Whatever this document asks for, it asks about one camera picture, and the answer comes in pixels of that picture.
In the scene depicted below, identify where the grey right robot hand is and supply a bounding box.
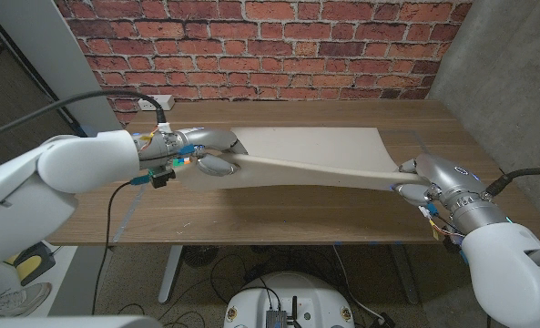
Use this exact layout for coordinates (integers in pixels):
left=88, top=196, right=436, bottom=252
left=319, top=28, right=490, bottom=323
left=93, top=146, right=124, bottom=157
left=390, top=153, right=484, bottom=209

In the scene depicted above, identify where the beige cloth sheet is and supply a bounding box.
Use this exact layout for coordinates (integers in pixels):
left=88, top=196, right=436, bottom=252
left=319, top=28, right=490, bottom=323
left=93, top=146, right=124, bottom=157
left=173, top=126, right=428, bottom=193

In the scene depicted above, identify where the thin black left camera cable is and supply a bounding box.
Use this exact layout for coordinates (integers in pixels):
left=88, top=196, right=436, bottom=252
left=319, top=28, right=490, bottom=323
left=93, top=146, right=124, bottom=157
left=90, top=179, right=153, bottom=316

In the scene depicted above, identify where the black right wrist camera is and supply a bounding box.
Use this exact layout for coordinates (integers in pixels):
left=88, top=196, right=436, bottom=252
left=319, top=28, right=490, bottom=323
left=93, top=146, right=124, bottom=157
left=442, top=231, right=466, bottom=256

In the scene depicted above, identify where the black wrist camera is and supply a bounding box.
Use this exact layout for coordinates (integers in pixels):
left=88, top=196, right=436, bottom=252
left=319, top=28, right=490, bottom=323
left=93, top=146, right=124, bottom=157
left=442, top=231, right=466, bottom=256
left=149, top=167, right=177, bottom=190

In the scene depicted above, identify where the yellow black foot pedal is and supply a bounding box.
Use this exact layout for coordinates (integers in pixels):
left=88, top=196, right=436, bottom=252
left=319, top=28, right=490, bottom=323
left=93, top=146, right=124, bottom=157
left=12, top=241, right=56, bottom=287

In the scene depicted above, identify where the grey table leg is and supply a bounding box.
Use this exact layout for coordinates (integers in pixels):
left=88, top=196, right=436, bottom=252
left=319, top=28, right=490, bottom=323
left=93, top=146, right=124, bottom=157
left=390, top=245, right=420, bottom=305

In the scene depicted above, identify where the white sneaker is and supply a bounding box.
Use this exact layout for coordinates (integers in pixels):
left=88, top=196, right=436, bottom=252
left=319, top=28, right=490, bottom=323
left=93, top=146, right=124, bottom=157
left=0, top=282, right=53, bottom=319

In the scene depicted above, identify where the white power strip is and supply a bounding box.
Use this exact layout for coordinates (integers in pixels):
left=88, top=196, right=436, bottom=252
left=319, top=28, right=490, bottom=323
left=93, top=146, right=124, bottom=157
left=138, top=94, right=176, bottom=112

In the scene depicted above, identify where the black floor plug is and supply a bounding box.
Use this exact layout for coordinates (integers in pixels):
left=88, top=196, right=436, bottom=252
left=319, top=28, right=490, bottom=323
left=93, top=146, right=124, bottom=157
left=369, top=312, right=396, bottom=328

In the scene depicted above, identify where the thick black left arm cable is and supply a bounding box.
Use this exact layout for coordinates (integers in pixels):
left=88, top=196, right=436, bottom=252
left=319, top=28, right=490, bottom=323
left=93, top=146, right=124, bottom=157
left=0, top=89, right=168, bottom=145

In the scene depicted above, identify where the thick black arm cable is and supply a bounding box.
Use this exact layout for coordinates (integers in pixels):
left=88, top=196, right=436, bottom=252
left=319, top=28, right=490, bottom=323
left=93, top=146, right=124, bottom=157
left=485, top=167, right=540, bottom=198
left=0, top=89, right=168, bottom=145

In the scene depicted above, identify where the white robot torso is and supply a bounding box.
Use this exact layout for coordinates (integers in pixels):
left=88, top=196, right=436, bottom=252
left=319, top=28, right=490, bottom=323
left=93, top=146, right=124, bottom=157
left=223, top=272, right=356, bottom=328

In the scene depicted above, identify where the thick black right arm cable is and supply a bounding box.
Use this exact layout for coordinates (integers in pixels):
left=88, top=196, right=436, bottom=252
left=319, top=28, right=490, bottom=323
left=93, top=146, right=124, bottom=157
left=485, top=167, right=540, bottom=198

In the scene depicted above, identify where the white floor cable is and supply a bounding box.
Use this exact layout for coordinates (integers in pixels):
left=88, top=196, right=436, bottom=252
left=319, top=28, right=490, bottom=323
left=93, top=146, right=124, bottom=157
left=331, top=245, right=387, bottom=323

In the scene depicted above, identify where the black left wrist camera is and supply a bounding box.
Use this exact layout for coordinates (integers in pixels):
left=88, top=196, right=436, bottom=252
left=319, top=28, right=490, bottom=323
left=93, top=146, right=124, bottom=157
left=149, top=167, right=177, bottom=190

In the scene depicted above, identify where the red brick print backdrop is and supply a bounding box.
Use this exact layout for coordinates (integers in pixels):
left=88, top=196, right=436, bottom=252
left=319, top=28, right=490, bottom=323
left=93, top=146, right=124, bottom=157
left=55, top=0, right=474, bottom=127

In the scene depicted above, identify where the white table leg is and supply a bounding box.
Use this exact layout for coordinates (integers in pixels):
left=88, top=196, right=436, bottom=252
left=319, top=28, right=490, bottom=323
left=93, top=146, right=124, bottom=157
left=158, top=245, right=184, bottom=305

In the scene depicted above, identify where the small grey electronics box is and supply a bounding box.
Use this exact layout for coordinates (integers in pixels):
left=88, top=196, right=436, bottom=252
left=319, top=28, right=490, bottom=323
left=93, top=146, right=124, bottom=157
left=265, top=309, right=288, bottom=328

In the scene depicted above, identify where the black floor fan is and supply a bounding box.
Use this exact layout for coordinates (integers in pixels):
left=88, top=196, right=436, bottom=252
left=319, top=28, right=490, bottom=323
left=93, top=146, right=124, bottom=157
left=181, top=245, right=219, bottom=269

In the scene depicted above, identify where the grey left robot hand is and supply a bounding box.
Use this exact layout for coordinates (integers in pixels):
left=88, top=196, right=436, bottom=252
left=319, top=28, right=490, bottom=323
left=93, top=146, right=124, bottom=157
left=178, top=127, right=250, bottom=179

